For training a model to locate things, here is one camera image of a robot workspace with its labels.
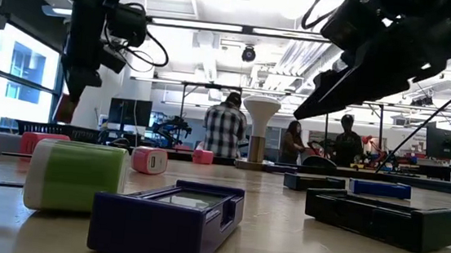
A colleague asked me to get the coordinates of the long black card case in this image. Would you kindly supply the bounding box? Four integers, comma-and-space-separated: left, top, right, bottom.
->
301, 185, 451, 253

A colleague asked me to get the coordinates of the large window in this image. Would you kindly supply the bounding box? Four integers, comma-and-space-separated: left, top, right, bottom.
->
0, 20, 71, 134

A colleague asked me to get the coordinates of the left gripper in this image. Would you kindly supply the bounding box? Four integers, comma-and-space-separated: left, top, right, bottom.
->
57, 0, 133, 109

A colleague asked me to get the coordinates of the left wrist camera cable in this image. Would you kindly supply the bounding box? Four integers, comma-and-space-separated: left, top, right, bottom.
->
111, 0, 175, 76

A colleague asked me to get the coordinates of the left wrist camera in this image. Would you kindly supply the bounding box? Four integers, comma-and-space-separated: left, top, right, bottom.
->
104, 1, 151, 50

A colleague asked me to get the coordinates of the black slotted basket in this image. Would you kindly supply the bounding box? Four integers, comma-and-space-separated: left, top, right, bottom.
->
13, 119, 102, 145

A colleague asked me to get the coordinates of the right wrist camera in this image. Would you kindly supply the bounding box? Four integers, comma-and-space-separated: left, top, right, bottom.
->
320, 0, 387, 55

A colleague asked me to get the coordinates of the long black arm cable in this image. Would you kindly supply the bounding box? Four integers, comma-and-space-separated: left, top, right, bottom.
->
374, 52, 451, 179

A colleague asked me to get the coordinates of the small black card case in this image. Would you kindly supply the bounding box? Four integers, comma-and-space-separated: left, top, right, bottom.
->
282, 171, 347, 196

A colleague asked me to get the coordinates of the black background rig frame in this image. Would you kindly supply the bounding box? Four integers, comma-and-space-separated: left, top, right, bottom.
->
175, 80, 245, 157
320, 96, 387, 166

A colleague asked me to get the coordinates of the green white wall charger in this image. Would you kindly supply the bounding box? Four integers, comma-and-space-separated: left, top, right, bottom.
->
22, 136, 131, 219

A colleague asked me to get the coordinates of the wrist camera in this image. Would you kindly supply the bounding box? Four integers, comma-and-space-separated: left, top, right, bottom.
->
320, 0, 387, 55
104, 1, 151, 50

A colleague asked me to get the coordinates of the black computer monitor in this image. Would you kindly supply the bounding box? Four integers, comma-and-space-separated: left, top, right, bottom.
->
107, 97, 153, 128
424, 126, 451, 161

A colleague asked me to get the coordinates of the red card case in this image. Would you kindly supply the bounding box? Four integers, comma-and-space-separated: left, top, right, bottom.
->
54, 93, 79, 126

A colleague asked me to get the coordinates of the purple blue card case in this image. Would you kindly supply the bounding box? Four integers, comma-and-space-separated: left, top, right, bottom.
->
86, 171, 246, 253

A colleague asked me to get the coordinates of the metal bulb stand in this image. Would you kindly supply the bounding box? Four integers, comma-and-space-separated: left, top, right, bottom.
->
233, 133, 278, 172

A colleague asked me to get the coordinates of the pink white wall charger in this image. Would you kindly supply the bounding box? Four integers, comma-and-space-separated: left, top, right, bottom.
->
130, 145, 170, 177

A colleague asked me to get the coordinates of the pink red wall charger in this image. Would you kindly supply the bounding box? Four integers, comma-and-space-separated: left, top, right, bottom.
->
191, 149, 215, 166

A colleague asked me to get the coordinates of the white grey wall charger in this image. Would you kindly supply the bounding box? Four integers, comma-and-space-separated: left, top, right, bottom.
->
0, 132, 24, 157

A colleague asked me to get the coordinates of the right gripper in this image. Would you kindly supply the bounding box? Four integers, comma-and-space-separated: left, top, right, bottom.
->
293, 2, 451, 134

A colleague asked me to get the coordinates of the overhead LED light bar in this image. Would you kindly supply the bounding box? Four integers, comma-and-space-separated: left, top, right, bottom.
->
40, 3, 451, 55

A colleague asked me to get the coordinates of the black ceiling spotlight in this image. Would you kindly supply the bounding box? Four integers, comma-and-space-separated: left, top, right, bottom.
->
240, 44, 258, 64

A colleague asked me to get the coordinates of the black chair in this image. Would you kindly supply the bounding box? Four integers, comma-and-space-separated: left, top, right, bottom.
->
302, 153, 338, 170

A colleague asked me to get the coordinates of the person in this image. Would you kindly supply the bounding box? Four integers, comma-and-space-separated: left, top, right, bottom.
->
330, 113, 367, 170
200, 90, 250, 161
279, 119, 309, 166

